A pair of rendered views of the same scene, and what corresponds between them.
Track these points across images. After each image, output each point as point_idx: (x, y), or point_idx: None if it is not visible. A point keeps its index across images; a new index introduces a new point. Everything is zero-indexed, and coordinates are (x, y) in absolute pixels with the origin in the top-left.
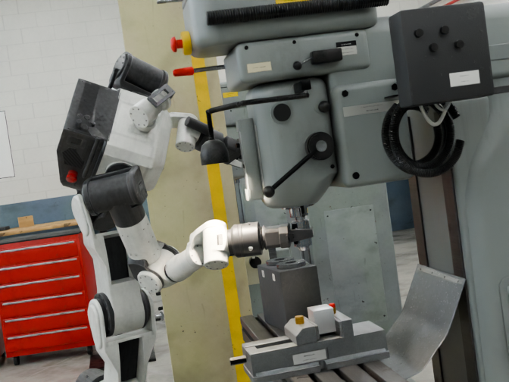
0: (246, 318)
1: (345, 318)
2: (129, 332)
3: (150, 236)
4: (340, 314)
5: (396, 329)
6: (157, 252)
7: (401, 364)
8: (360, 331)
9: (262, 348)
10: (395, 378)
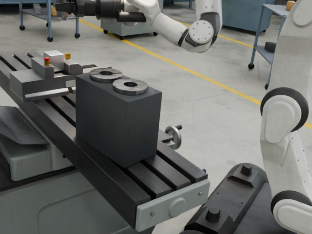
0: (191, 166)
1: (35, 58)
2: (290, 134)
3: (195, 2)
4: (40, 62)
5: (0, 128)
6: (196, 19)
7: (3, 115)
8: (27, 72)
9: (90, 63)
10: (8, 73)
